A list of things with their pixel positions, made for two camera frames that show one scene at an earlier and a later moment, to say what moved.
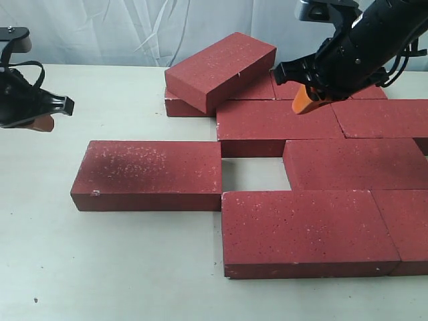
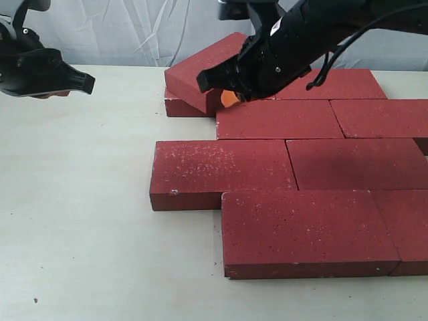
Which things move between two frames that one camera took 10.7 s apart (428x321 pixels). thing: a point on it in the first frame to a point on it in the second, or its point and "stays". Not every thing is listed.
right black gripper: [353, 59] to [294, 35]
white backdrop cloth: [156, 33] stays
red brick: [145, 176] to [192, 174]
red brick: [260, 128] stays
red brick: [288, 234] stays
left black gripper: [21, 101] to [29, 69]
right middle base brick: [382, 118] stays
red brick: [214, 76] stays
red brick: [405, 214] stays
